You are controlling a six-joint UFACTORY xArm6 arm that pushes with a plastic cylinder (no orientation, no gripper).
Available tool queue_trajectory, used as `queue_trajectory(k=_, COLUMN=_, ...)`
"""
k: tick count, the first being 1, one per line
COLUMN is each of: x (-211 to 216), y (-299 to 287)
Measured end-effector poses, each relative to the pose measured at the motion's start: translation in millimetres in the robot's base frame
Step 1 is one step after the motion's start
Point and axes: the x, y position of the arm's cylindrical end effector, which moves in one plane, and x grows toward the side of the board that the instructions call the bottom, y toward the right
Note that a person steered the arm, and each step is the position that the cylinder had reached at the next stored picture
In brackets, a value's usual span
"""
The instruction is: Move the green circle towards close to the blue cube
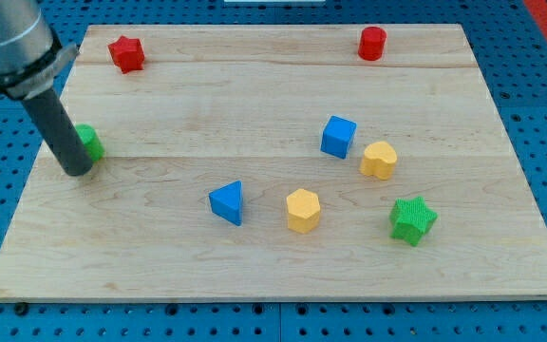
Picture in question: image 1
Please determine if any red star block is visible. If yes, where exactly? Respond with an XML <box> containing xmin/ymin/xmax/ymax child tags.
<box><xmin>107</xmin><ymin>35</ymin><xmax>144</xmax><ymax>74</ymax></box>

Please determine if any wooden board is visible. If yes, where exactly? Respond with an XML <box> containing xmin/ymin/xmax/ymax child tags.
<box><xmin>0</xmin><ymin>24</ymin><xmax>547</xmax><ymax>303</ymax></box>

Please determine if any blue cube block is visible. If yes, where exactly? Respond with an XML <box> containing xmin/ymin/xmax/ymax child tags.
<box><xmin>320</xmin><ymin>116</ymin><xmax>357</xmax><ymax>159</ymax></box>

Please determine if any green cylinder block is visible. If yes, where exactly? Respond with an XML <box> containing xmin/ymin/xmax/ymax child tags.
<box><xmin>75</xmin><ymin>123</ymin><xmax>104</xmax><ymax>162</ymax></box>

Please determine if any blue triangle block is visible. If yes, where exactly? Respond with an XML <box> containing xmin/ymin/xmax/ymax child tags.
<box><xmin>209</xmin><ymin>180</ymin><xmax>243</xmax><ymax>226</ymax></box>

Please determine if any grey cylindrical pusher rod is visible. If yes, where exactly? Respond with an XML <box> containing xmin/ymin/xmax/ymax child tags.
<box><xmin>21</xmin><ymin>87</ymin><xmax>93</xmax><ymax>177</ymax></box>

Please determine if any yellow heart block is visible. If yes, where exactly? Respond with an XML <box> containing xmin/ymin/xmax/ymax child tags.
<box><xmin>359</xmin><ymin>141</ymin><xmax>398</xmax><ymax>181</ymax></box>

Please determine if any green star block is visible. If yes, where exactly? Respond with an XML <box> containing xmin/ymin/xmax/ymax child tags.
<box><xmin>389</xmin><ymin>196</ymin><xmax>438</xmax><ymax>247</ymax></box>

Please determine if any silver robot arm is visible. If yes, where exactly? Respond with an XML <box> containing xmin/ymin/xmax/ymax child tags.
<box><xmin>0</xmin><ymin>0</ymin><xmax>93</xmax><ymax>177</ymax></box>

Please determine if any red cylinder block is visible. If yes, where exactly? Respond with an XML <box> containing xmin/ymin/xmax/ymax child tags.
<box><xmin>358</xmin><ymin>26</ymin><xmax>387</xmax><ymax>61</ymax></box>

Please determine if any yellow hexagon block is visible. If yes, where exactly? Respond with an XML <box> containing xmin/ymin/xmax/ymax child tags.
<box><xmin>286</xmin><ymin>188</ymin><xmax>321</xmax><ymax>234</ymax></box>

